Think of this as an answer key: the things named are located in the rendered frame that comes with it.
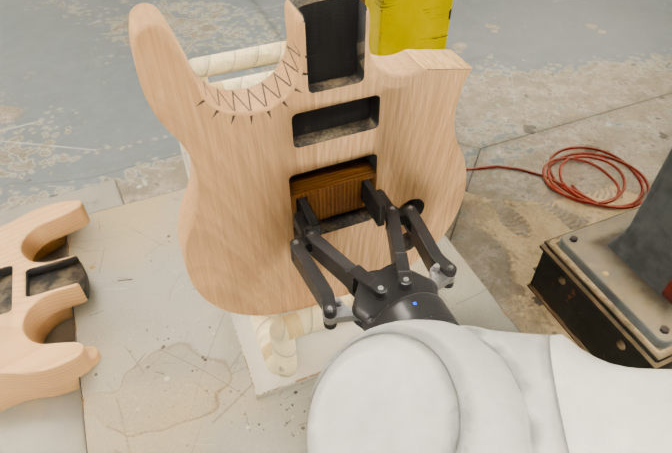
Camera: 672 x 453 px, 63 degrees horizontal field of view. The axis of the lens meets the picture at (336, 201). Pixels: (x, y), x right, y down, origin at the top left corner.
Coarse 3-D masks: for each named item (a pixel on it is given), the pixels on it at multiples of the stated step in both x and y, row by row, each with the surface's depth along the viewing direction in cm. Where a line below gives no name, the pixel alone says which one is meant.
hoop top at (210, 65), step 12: (252, 48) 87; (264, 48) 87; (276, 48) 88; (192, 60) 84; (204, 60) 85; (216, 60) 85; (228, 60) 86; (240, 60) 86; (252, 60) 87; (264, 60) 88; (276, 60) 89; (204, 72) 85; (216, 72) 86; (228, 72) 87
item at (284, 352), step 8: (272, 344) 70; (280, 344) 69; (288, 344) 70; (272, 352) 73; (280, 352) 71; (288, 352) 71; (280, 360) 72; (288, 360) 72; (296, 360) 75; (288, 368) 74; (296, 368) 76; (280, 376) 75; (288, 376) 75
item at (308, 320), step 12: (348, 300) 71; (300, 312) 70; (312, 312) 70; (276, 324) 69; (288, 324) 69; (300, 324) 69; (312, 324) 69; (276, 336) 68; (288, 336) 69; (300, 336) 70
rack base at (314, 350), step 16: (240, 320) 82; (240, 336) 80; (304, 336) 80; (320, 336) 80; (336, 336) 80; (352, 336) 80; (256, 352) 78; (304, 352) 78; (320, 352) 78; (256, 368) 76; (304, 368) 76; (320, 368) 76; (256, 384) 75; (272, 384) 75; (288, 384) 75
